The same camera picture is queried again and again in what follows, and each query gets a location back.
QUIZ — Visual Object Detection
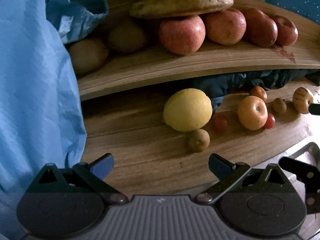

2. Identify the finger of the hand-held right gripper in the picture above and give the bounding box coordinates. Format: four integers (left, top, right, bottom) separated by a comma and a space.
279, 156, 320, 215
308, 103, 320, 116

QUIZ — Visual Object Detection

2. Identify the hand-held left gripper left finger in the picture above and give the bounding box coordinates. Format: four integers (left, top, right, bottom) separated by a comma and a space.
24, 153, 128, 204

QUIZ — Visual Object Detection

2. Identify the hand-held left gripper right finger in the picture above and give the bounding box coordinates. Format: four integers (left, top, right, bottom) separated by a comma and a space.
195, 153, 297, 204

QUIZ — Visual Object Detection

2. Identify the metal tray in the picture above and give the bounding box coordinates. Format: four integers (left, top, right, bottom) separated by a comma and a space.
252, 142, 320, 215

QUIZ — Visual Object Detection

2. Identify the small brown kiwi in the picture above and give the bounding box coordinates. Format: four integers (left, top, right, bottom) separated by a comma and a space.
272, 98, 287, 113
188, 129, 210, 152

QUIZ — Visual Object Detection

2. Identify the red cherry tomato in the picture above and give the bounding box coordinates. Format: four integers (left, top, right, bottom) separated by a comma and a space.
264, 113, 276, 129
211, 114, 228, 132

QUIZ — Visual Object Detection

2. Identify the yellow orange apple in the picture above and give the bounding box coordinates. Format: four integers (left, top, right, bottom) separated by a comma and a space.
237, 95, 268, 130

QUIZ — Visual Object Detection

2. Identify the yellow lemon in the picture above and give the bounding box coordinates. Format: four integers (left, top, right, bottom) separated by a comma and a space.
163, 88, 213, 132

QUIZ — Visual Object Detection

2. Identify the orange red tangerine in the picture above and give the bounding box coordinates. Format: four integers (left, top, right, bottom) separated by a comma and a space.
249, 86, 267, 103

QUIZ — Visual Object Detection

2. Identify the dark blue cloth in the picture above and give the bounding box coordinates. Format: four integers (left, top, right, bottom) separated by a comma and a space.
190, 69, 320, 110

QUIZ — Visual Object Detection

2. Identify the red apple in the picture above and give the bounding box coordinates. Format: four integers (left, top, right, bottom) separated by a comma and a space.
271, 15, 299, 47
241, 8, 278, 47
202, 8, 247, 46
158, 15, 206, 55

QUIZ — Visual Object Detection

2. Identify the light blue garment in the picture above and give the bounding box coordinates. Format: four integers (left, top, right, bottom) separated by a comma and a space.
0, 0, 87, 240

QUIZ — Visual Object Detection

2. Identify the large brown kiwi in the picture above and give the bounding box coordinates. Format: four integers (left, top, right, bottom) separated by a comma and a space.
107, 21, 148, 53
67, 38, 109, 76

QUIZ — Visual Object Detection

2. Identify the curved wooden shelf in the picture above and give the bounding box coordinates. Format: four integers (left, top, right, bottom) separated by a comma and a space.
76, 0, 320, 102

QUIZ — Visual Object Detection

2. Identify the blue plastic bag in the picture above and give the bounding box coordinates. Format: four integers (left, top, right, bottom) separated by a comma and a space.
46, 0, 109, 45

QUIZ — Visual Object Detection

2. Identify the bunch of bananas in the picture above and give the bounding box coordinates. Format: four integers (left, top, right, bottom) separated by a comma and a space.
129, 0, 234, 19

